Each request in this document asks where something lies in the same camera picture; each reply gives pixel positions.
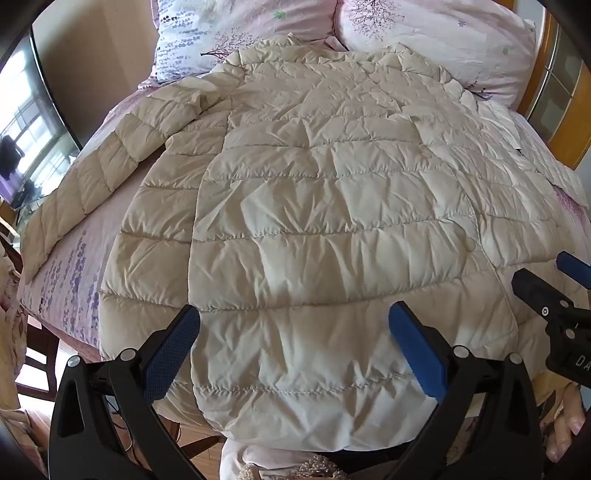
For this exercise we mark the black television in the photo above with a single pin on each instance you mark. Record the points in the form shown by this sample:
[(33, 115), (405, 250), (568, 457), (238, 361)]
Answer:
[(27, 138)]

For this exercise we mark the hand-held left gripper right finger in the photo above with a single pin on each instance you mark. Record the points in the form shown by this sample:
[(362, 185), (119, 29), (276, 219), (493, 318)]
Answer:
[(415, 350)]

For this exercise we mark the pink floral pillow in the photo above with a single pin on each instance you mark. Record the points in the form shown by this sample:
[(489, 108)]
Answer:
[(429, 41), (221, 32)]

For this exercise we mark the cream puffer jacket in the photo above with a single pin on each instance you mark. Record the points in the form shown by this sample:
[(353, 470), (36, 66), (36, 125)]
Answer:
[(323, 184)]

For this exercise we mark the beige fuzzy garment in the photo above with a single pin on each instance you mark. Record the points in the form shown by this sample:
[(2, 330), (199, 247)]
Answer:
[(295, 468)]

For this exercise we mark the pink floral bed sheet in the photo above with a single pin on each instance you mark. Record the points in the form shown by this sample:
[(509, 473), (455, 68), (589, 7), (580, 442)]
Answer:
[(78, 258)]

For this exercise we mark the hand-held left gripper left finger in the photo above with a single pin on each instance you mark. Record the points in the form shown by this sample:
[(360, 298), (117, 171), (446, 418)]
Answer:
[(171, 350)]

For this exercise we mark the wooden glass door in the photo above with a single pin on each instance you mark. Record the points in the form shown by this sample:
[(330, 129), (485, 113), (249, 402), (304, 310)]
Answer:
[(535, 78)]

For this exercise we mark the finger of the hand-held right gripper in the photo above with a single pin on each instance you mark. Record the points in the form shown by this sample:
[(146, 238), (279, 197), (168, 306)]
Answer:
[(535, 288), (572, 266)]

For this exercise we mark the person's right hand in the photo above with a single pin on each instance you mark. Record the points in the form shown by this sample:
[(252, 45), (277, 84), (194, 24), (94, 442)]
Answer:
[(568, 424)]

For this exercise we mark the wooden chair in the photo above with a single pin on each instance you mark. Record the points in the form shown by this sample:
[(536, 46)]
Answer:
[(46, 364)]

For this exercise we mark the floral beige cloth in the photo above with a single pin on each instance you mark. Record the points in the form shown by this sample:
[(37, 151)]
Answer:
[(9, 323)]

